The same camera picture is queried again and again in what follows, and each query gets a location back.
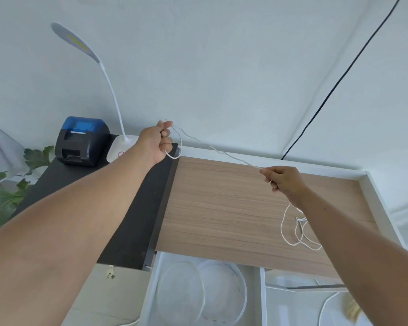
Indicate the person's right hand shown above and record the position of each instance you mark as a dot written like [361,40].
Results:
[289,183]

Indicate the person's right forearm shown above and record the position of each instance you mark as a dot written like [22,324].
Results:
[353,258]

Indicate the black side cabinet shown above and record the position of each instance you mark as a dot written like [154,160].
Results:
[136,220]

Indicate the clear round plastic lid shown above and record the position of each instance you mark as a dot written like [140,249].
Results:
[224,291]
[180,295]

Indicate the person's right thumb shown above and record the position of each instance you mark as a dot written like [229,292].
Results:
[270,170]

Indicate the green leafy plant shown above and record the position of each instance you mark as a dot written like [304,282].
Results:
[6,200]

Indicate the person's left thumb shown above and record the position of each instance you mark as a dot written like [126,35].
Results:
[166,124]

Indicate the white cloth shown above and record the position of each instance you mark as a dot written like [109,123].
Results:
[1,152]

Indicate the person's left hand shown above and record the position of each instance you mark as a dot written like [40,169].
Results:
[151,142]

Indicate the white desk frame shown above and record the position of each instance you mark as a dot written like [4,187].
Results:
[377,200]

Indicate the straw bristle brush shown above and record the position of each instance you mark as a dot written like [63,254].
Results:
[353,310]

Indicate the white gooseneck desk lamp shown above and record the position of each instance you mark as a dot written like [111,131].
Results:
[117,120]

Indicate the white open drawer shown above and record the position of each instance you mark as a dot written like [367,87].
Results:
[149,302]

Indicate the person's left forearm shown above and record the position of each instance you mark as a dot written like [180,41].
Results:
[64,227]

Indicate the white drawer with brush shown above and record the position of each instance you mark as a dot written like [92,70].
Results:
[292,308]

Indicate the black receipt printer blue lid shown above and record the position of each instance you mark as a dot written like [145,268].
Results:
[81,140]

